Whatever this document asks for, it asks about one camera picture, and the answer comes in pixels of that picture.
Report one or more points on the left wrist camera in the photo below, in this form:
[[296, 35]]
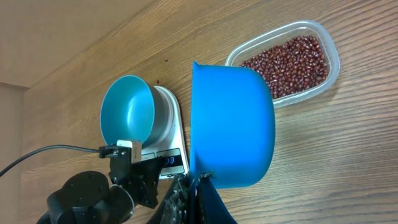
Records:
[[128, 150]]

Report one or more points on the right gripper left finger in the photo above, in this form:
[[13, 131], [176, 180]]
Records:
[[174, 207]]

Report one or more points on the blue plastic measuring scoop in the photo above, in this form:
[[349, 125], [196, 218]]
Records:
[[232, 131]]

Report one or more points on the teal metal bowl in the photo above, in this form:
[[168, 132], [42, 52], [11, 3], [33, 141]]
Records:
[[132, 109]]

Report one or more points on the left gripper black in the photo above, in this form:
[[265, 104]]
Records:
[[140, 179]]

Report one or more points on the clear plastic container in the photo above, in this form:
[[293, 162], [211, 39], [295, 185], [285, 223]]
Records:
[[279, 36]]

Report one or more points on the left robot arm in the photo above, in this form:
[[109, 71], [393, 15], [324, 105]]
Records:
[[91, 197]]

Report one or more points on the red beans in container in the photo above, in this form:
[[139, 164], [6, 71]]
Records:
[[293, 67]]

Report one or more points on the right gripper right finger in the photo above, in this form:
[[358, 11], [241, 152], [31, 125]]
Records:
[[210, 207]]

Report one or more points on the white digital kitchen scale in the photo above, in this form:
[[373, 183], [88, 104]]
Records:
[[171, 145]]

